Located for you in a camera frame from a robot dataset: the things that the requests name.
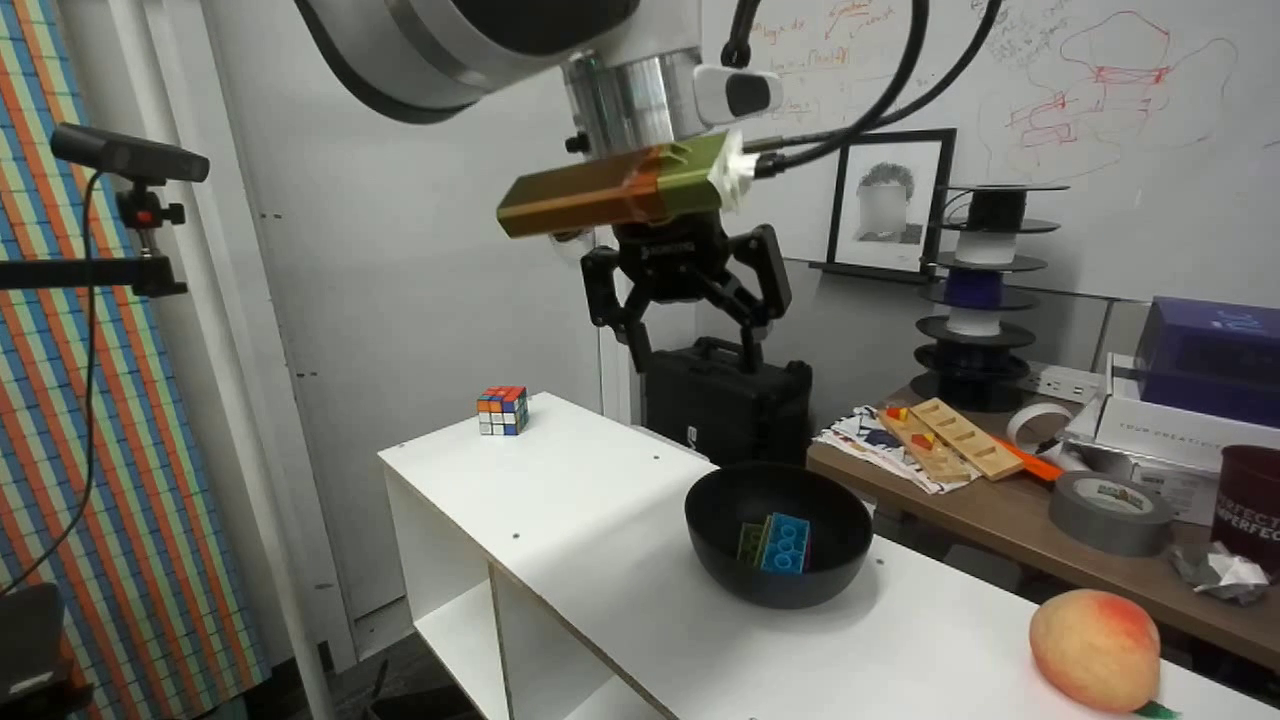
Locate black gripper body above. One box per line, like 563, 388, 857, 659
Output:
616, 217, 734, 310

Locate green toy brick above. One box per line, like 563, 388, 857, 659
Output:
734, 516, 774, 581

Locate black bowl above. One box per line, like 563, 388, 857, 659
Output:
678, 454, 880, 616

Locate black hard carrying case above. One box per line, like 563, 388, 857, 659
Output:
637, 330, 821, 471

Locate black framed portrait picture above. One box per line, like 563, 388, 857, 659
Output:
822, 122, 958, 282

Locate Rubik's cube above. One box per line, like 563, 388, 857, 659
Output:
471, 381, 530, 439

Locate printed papers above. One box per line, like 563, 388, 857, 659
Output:
807, 400, 943, 501

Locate blue core filament spool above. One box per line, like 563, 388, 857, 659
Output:
930, 257, 1054, 325

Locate white door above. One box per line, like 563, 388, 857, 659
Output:
194, 0, 645, 656

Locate white core filament spool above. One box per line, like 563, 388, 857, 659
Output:
937, 217, 1064, 276
916, 308, 1036, 351

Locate black core filament spool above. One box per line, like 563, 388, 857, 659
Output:
911, 338, 1036, 412
941, 178, 1070, 237

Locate yellow wooden puzzle board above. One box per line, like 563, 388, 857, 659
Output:
874, 392, 1029, 487

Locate white tape roll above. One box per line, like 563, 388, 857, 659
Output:
1005, 397, 1078, 451

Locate orange marker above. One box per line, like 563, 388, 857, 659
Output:
994, 435, 1070, 487

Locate white cardboard box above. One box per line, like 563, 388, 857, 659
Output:
1064, 383, 1280, 471

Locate purple box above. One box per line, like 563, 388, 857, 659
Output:
1136, 292, 1280, 430

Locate toy peach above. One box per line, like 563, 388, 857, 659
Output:
1029, 583, 1167, 715

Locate colourful striped panel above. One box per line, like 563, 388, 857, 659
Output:
0, 0, 290, 720

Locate dark maroon cup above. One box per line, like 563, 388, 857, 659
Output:
1206, 439, 1280, 581

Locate crumpled silver foil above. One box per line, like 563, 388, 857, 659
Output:
1167, 535, 1270, 610

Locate black object on floor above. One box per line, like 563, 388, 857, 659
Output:
0, 581, 72, 720

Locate amber wrist camera box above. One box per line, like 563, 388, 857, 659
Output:
494, 128, 758, 248

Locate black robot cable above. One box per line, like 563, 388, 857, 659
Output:
715, 0, 1007, 178

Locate grey duct tape roll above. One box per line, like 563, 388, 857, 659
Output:
1044, 469, 1185, 559

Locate black exterior camera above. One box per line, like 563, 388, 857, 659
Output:
47, 121, 213, 192

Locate thin black camera cable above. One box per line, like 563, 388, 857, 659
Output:
0, 167, 111, 594

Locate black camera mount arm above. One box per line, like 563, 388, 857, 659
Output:
0, 183, 192, 298

